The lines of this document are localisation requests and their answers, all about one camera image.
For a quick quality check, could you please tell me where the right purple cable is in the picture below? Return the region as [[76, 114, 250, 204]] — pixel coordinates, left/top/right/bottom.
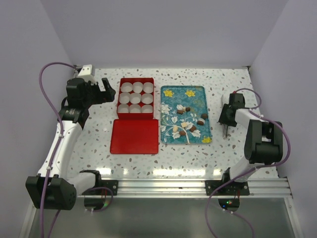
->
[[206, 88, 291, 238]]

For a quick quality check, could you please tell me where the white paper cup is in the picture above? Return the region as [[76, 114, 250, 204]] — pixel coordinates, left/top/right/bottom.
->
[[129, 104, 141, 114], [133, 82, 143, 93], [141, 105, 153, 114], [120, 82, 133, 93], [130, 93, 141, 104], [143, 82, 154, 94], [119, 92, 130, 104], [141, 93, 154, 105], [117, 104, 129, 114]]

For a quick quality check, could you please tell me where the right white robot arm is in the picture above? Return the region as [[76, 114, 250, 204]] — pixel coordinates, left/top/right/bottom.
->
[[218, 93, 283, 195]]

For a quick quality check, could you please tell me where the purple cable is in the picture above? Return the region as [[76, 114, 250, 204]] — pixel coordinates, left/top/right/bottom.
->
[[206, 88, 291, 238], [38, 62, 113, 238]]

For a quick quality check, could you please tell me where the aluminium mounting rail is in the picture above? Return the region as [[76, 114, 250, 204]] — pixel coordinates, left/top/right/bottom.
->
[[115, 178, 293, 199]]

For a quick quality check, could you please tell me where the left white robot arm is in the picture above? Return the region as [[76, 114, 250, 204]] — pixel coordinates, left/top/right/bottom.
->
[[25, 78, 115, 210]]

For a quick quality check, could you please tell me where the red chocolate box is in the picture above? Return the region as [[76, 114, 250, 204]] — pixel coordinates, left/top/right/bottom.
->
[[116, 78, 154, 120]]

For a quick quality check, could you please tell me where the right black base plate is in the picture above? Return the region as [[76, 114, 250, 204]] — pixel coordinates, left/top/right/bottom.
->
[[205, 179, 250, 196]]

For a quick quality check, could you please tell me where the brown chocolate with wrapper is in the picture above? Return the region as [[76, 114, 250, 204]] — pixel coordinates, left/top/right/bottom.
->
[[197, 119, 205, 125]]

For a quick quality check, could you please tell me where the red box lid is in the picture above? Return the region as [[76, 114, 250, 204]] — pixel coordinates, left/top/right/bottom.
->
[[110, 119, 159, 154]]

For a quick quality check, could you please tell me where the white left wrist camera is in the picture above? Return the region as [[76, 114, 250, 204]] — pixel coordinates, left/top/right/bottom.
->
[[77, 64, 96, 84]]

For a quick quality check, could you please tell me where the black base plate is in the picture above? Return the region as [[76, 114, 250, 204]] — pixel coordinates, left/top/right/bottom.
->
[[205, 179, 250, 196], [83, 179, 119, 196]]

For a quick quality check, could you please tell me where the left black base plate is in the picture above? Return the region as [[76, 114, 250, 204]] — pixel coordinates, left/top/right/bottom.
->
[[83, 179, 119, 196]]

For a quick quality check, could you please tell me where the teal floral tray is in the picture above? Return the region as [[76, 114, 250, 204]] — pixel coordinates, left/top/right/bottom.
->
[[160, 85, 212, 145]]

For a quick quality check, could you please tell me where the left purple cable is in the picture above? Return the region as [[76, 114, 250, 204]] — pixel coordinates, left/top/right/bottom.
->
[[38, 62, 113, 238]]

